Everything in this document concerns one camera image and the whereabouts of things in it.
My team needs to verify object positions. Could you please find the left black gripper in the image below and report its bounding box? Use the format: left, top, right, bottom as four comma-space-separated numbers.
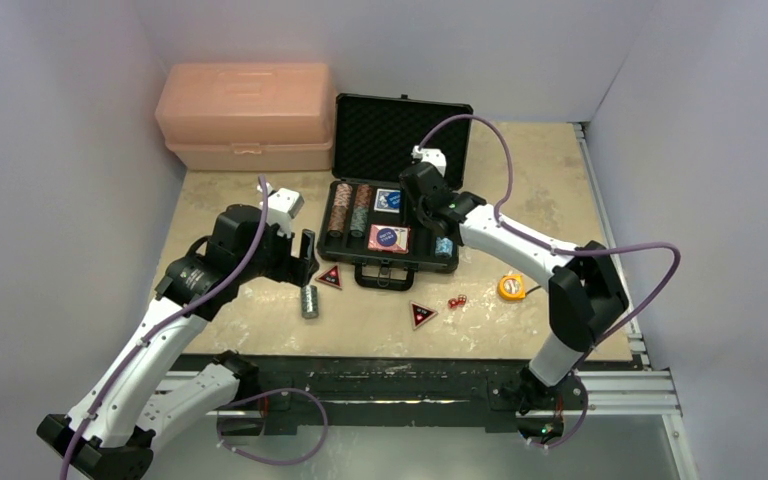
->
236, 218, 317, 286

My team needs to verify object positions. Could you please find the grey poker chip stack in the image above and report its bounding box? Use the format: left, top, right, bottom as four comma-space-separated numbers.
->
300, 284, 319, 320

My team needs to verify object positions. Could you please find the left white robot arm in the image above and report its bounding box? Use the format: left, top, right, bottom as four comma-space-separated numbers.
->
37, 205, 318, 479

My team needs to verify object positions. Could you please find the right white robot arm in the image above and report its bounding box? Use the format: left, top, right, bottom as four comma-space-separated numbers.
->
399, 162, 629, 407

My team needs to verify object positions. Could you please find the black poker set case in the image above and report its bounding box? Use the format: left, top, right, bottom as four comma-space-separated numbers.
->
316, 93, 473, 291

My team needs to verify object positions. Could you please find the red triangular dealer button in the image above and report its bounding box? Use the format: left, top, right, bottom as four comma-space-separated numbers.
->
315, 265, 342, 289

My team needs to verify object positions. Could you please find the brown lower chip stack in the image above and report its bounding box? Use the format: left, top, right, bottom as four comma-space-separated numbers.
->
327, 205, 348, 238

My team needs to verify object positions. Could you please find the green chip stack in case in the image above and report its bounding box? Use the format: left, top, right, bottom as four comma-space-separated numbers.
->
349, 207, 369, 238

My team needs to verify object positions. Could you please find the orange chip stack in case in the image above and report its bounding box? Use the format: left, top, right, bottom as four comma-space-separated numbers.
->
333, 183, 353, 209

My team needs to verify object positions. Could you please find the red card deck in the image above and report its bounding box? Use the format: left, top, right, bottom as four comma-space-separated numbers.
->
367, 224, 410, 254

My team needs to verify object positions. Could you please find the dark red chip stack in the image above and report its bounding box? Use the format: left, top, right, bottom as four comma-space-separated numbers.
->
354, 184, 374, 210

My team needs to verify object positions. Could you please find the blue card deck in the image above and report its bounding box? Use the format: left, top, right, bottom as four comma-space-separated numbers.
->
373, 188, 401, 213

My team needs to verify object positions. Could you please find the light blue chip stack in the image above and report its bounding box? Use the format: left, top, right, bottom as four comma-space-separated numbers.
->
434, 237, 456, 260

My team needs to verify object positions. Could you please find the pink plastic storage box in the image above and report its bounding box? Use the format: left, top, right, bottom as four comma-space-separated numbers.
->
155, 63, 337, 172

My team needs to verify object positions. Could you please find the yellow measuring tape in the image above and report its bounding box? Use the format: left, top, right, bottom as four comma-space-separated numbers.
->
496, 274, 541, 302

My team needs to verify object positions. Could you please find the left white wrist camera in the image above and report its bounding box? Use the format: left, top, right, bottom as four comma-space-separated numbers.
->
258, 182, 304, 239

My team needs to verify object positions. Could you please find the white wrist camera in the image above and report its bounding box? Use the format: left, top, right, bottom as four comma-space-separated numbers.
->
258, 182, 304, 239
411, 145, 447, 176

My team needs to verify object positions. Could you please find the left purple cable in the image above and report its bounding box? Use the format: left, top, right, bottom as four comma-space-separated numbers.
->
59, 174, 271, 480

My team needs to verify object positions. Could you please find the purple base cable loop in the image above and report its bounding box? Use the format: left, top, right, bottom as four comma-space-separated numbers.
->
216, 385, 330, 467

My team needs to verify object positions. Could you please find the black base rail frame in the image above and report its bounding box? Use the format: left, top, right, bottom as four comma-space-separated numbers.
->
185, 354, 591, 439

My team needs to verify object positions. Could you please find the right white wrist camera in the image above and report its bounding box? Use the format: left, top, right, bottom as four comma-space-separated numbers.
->
411, 145, 447, 176

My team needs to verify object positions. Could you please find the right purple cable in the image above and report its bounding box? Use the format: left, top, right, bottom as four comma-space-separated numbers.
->
418, 113, 682, 372

